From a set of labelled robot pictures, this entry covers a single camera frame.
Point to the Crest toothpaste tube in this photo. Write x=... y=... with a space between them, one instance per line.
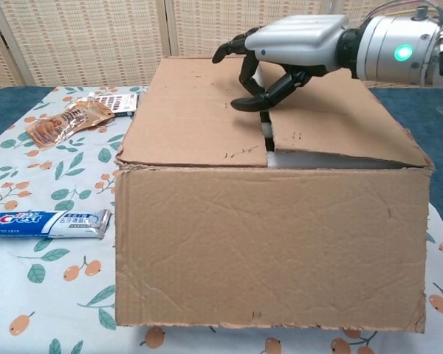
x=40 y=223

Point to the white foam insert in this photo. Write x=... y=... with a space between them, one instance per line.
x=310 y=159

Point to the brown snack pouch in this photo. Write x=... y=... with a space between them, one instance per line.
x=62 y=125

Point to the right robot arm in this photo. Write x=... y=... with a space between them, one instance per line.
x=384 y=37

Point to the floral fruit print tablecloth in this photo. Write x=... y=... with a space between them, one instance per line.
x=51 y=295

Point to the large cardboard box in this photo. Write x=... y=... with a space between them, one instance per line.
x=262 y=250

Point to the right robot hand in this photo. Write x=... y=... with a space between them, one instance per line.
x=299 y=40

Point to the flat colour swatch box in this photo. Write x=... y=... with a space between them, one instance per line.
x=122 y=103

